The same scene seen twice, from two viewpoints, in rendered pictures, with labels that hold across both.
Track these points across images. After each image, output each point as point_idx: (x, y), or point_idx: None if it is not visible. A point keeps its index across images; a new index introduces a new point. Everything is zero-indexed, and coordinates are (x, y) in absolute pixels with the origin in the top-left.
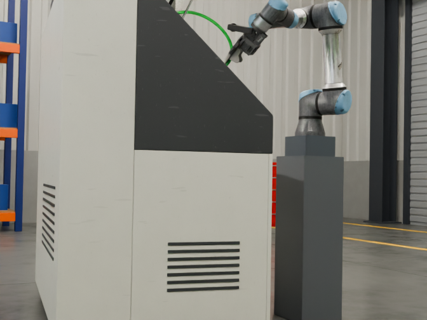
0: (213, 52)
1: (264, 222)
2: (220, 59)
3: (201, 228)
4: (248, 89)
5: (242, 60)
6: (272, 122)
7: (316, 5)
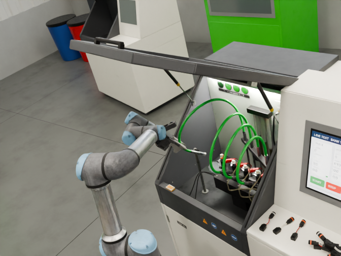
0: (177, 127)
1: None
2: (174, 133)
3: None
4: (164, 159)
5: (174, 152)
6: (155, 186)
7: (105, 152)
